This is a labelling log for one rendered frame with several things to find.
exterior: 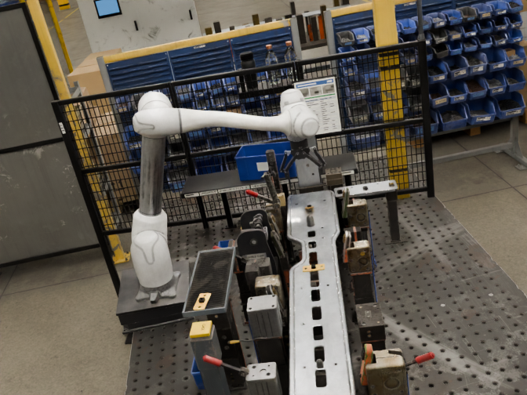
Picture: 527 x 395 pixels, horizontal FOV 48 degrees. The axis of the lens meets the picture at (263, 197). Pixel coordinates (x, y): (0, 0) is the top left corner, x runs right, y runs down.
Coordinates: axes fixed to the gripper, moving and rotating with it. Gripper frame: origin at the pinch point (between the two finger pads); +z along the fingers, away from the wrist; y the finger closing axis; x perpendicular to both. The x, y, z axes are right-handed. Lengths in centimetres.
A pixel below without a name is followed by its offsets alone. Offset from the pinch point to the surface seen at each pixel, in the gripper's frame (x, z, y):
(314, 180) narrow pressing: 26.4, 12.4, 3.2
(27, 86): 150, -30, -182
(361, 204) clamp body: -8.3, 10.6, 22.8
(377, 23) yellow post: 58, -50, 44
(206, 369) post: -99, 12, -34
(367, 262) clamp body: -43, 18, 20
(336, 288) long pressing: -62, 15, 7
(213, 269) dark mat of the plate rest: -64, -1, -33
